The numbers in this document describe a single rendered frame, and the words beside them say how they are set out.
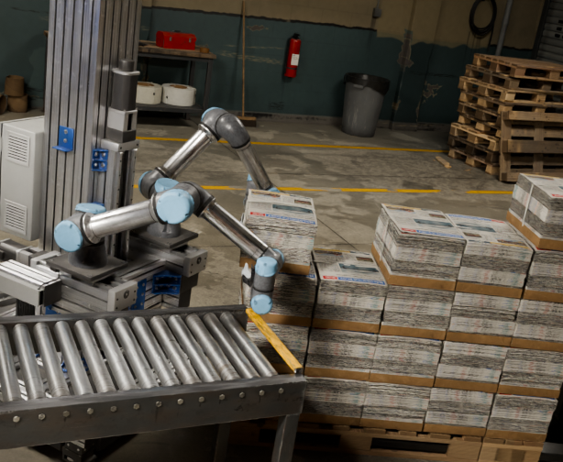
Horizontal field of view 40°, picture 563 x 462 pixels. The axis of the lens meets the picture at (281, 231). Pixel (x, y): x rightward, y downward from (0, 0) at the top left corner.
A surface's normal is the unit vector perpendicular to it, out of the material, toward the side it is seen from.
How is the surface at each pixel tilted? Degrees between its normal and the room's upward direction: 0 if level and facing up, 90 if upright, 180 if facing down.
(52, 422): 90
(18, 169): 90
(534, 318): 90
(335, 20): 90
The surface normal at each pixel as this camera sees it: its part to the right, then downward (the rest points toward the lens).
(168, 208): -0.07, 0.26
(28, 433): 0.40, 0.36
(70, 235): -0.32, 0.33
